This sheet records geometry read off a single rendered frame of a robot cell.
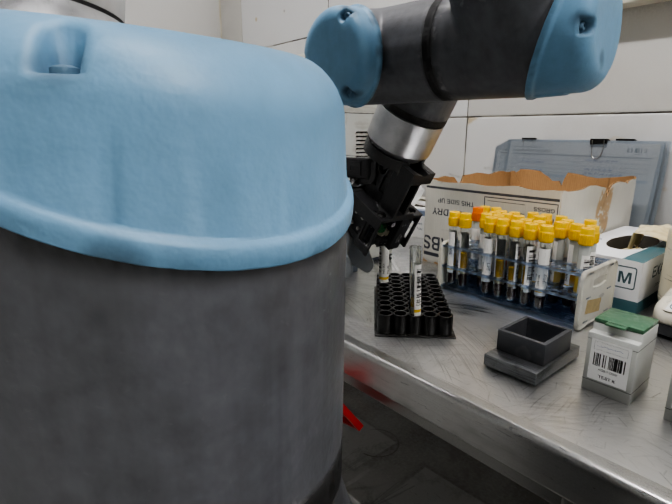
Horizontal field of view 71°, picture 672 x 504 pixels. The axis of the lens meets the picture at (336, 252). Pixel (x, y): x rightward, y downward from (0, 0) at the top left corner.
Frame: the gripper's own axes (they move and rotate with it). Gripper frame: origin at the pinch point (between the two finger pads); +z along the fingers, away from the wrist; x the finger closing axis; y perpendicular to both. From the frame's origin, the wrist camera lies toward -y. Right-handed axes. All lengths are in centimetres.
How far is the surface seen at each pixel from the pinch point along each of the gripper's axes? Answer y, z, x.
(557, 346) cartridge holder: 27.8, -13.7, 2.7
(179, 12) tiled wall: -153, 17, 42
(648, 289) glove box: 27.6, -13.6, 28.5
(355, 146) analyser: -15.9, -8.8, 13.2
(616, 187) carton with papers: 12.6, -17.9, 43.6
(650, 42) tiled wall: -2, -37, 60
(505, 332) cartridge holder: 23.8, -12.3, 0.2
